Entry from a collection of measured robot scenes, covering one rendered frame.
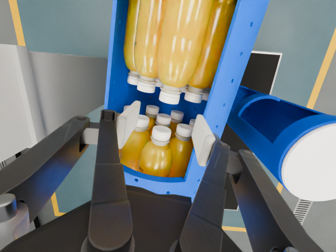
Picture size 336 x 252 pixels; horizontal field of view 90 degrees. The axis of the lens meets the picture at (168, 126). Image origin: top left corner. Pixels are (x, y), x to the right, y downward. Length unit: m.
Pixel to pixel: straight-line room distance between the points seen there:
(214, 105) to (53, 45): 1.62
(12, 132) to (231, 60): 0.61
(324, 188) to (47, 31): 1.93
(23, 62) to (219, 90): 0.56
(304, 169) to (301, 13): 1.34
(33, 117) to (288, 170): 0.82
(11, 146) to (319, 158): 0.91
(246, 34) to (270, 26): 1.37
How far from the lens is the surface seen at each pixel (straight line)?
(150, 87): 0.36
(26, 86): 0.67
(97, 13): 1.64
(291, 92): 1.82
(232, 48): 0.29
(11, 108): 0.66
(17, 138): 0.68
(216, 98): 0.29
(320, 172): 0.72
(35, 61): 0.72
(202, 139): 0.16
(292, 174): 0.67
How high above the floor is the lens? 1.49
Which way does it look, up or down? 70 degrees down
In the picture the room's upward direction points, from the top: 174 degrees counter-clockwise
